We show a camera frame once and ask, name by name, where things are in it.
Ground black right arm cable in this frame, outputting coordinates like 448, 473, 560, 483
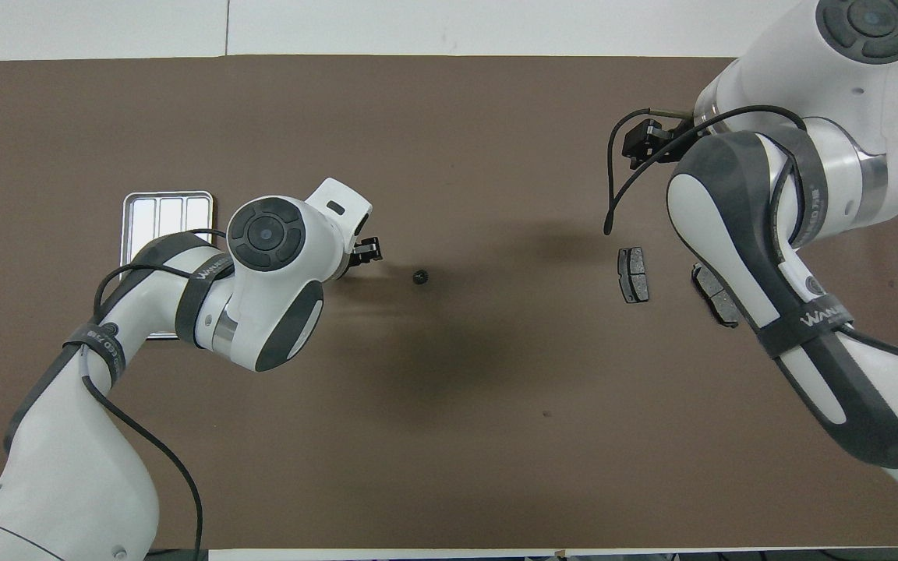
603, 105, 898, 367

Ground silver metal tray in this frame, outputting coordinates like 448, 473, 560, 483
120, 190, 215, 342

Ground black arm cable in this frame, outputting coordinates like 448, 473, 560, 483
603, 105, 898, 367
79, 228, 230, 561

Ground long grey brake pad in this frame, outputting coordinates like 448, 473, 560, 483
691, 263, 741, 329

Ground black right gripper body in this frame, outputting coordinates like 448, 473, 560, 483
648, 118, 695, 161

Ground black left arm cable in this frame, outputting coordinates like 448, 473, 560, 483
79, 228, 230, 561

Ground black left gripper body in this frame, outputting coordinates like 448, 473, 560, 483
338, 234, 368, 277

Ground short grey brake pad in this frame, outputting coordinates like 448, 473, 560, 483
617, 246, 651, 305

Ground brown table mat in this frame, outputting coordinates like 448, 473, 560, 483
0, 55, 898, 550

